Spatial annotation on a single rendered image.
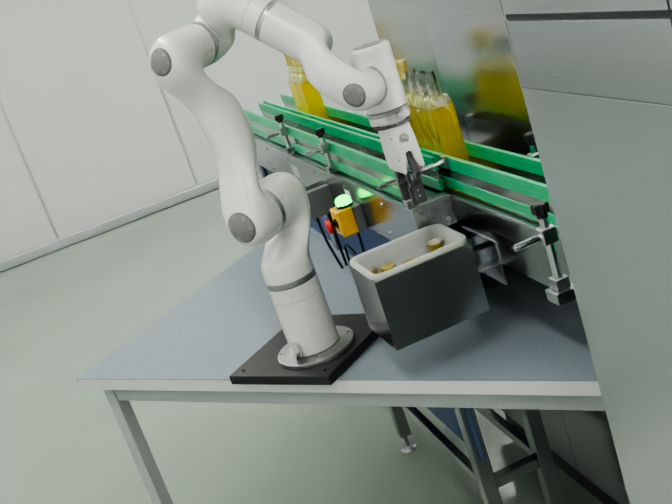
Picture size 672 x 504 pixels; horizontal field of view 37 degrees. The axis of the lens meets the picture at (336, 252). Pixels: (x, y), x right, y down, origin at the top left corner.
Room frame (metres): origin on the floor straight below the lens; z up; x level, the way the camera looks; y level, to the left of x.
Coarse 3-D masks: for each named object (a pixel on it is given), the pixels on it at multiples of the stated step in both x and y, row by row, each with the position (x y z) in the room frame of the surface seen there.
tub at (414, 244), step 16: (400, 240) 2.06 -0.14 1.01; (416, 240) 2.06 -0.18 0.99; (448, 240) 2.01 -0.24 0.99; (464, 240) 1.92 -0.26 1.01; (368, 256) 2.04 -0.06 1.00; (384, 256) 2.05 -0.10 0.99; (400, 256) 2.05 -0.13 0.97; (416, 256) 2.06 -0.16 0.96; (432, 256) 1.90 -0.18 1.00; (368, 272) 1.91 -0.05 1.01; (384, 272) 1.88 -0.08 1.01
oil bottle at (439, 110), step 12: (432, 96) 2.19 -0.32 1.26; (444, 96) 2.19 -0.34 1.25; (432, 108) 2.18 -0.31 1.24; (444, 108) 2.18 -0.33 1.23; (432, 120) 2.19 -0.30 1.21; (444, 120) 2.18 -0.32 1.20; (456, 120) 2.19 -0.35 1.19; (432, 132) 2.21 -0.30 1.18; (444, 132) 2.18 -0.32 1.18; (456, 132) 2.18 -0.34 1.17; (444, 144) 2.18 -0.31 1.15; (456, 144) 2.18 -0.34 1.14; (456, 156) 2.18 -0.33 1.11
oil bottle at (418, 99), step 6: (420, 96) 2.25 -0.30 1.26; (414, 102) 2.27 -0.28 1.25; (420, 102) 2.24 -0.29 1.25; (414, 108) 2.28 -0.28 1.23; (420, 108) 2.24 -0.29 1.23; (420, 114) 2.25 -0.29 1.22; (420, 120) 2.26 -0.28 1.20; (426, 120) 2.23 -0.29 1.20; (420, 126) 2.27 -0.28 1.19; (426, 126) 2.24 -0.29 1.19; (426, 132) 2.25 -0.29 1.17; (426, 138) 2.26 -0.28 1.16; (426, 144) 2.27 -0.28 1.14; (432, 144) 2.24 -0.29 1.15
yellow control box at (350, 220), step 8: (352, 200) 2.55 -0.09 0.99; (336, 208) 2.53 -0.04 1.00; (352, 208) 2.49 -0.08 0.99; (360, 208) 2.49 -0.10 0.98; (336, 216) 2.49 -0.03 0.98; (344, 216) 2.48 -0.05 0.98; (352, 216) 2.49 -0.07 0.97; (360, 216) 2.49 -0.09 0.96; (336, 224) 2.50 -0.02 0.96; (344, 224) 2.48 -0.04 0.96; (352, 224) 2.49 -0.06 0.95; (360, 224) 2.49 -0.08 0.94; (344, 232) 2.48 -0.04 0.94; (352, 232) 2.48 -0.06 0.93
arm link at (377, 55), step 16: (368, 48) 1.94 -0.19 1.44; (384, 48) 1.94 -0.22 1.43; (352, 64) 1.97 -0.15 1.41; (368, 64) 1.93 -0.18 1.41; (384, 64) 1.93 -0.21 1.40; (384, 80) 1.91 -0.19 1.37; (400, 80) 1.96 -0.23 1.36; (384, 96) 1.92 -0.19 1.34; (400, 96) 1.94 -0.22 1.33; (368, 112) 1.96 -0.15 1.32; (384, 112) 1.93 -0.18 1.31
